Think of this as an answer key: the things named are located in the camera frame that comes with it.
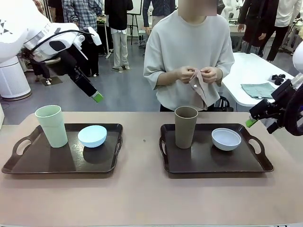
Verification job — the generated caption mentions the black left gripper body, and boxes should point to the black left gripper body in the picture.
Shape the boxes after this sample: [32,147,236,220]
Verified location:
[59,49,83,82]

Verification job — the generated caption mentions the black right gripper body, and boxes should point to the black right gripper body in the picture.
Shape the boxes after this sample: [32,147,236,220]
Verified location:
[259,98,287,122]

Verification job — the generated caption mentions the teal green cloth mat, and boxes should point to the teal green cloth mat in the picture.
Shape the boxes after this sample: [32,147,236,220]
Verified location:
[241,82,276,100]

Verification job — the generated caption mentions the white bowl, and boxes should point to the white bowl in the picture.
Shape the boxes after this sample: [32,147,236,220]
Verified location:
[211,128,242,152]

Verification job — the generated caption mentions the pink beige cloth mat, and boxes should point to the pink beige cloth mat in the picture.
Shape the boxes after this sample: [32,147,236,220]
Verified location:
[188,68,221,111]

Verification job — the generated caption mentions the brown plastic cup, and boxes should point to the brown plastic cup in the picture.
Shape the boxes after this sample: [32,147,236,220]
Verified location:
[174,106,199,150]

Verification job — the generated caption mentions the person's right forearm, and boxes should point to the person's right forearm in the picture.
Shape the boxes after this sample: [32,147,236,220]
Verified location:
[156,70,180,86]

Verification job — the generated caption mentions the dark brown tray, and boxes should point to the dark brown tray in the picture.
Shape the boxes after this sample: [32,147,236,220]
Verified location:
[1,122,124,175]
[159,122,275,175]

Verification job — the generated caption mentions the person's left hand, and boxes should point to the person's left hand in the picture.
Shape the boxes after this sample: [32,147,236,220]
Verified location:
[200,66,223,84]

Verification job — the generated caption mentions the person's right hand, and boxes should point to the person's right hand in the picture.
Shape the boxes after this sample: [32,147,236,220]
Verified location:
[177,66,199,84]

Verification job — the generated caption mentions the dark floor plate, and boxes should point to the dark floor plate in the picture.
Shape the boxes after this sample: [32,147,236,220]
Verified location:
[41,76,63,86]

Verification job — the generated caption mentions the bystander in red plaid shirt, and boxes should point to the bystander in red plaid shirt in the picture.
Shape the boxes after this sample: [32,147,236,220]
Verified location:
[30,55,52,85]

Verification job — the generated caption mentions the small black objects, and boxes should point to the small black objects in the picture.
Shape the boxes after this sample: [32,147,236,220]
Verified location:
[271,73,287,86]

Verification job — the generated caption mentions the black bag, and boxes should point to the black bag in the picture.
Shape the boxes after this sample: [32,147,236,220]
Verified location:
[214,96,235,112]

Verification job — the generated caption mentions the white side table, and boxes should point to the white side table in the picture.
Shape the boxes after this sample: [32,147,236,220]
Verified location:
[221,52,303,107]

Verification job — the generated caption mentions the light blue bowl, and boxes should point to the light blue bowl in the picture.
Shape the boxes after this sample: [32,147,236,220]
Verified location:
[77,125,108,149]

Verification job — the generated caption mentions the light green plastic cup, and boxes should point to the light green plastic cup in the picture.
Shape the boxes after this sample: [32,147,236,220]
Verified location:
[35,105,69,148]

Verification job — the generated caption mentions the bystander in blue plaid shirt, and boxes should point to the bystander in blue plaid shirt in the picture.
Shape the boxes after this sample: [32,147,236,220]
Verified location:
[62,0,105,78]

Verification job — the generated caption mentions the white air purifier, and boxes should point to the white air purifier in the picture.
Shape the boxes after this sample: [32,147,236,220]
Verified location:
[0,55,32,99]

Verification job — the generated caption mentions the bystander in black top white trousers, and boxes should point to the bystander in black top white trousers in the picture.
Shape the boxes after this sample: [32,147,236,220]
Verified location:
[104,0,134,70]

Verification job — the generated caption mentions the whiteboard easel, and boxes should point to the whiteboard easel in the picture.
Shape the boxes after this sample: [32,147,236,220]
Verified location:
[126,0,143,46]

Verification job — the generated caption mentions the white board edge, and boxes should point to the white board edge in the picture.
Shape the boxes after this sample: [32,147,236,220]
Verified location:
[0,103,5,131]

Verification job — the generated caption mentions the bystander in long black coat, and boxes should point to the bystander in long black coat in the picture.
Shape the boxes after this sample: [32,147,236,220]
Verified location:
[237,0,276,55]

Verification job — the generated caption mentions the person in grey shirt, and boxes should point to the person in grey shirt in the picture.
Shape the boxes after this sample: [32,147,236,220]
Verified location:
[143,0,235,112]

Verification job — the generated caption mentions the bystander in dark shirt khaki trousers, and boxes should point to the bystander in dark shirt khaki trousers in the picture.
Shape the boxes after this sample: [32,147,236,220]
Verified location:
[143,0,178,34]

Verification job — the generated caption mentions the thick black cable loop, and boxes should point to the thick black cable loop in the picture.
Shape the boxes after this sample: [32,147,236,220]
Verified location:
[282,87,303,137]

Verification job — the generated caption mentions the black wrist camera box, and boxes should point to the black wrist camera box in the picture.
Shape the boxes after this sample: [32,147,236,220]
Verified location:
[270,79,297,100]

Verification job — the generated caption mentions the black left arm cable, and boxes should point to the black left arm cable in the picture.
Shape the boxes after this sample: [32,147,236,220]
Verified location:
[29,28,95,52]

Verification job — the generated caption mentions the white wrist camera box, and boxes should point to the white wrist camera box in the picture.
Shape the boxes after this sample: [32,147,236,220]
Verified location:
[82,26,103,46]

